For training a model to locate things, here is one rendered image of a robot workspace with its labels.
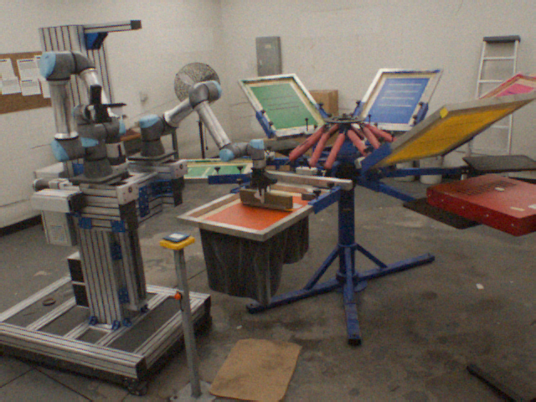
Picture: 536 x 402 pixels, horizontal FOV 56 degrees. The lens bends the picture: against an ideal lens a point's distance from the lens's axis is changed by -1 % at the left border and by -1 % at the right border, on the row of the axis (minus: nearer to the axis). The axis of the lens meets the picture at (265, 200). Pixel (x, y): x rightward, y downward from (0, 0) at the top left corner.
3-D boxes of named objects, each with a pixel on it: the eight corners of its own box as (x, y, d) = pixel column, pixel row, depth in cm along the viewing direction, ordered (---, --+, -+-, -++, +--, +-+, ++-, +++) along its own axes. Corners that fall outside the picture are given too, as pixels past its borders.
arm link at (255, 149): (253, 138, 292) (265, 138, 287) (255, 157, 295) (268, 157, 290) (245, 141, 285) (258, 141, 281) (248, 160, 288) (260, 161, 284)
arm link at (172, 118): (146, 121, 319) (202, 78, 285) (163, 117, 330) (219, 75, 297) (155, 138, 319) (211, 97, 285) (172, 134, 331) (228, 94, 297)
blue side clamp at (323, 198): (315, 214, 285) (315, 202, 283) (307, 213, 288) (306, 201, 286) (340, 199, 308) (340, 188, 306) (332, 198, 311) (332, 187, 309)
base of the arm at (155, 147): (135, 156, 312) (133, 140, 309) (150, 151, 325) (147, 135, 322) (156, 157, 306) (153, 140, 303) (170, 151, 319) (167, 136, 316)
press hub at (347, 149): (358, 300, 379) (358, 118, 338) (313, 288, 401) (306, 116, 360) (380, 279, 409) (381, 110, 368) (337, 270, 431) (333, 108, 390)
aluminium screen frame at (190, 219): (263, 241, 249) (262, 234, 247) (177, 223, 282) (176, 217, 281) (338, 197, 309) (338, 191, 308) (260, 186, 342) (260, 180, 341)
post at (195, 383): (198, 414, 273) (177, 249, 244) (168, 399, 285) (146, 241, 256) (224, 391, 290) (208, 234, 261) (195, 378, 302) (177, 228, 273)
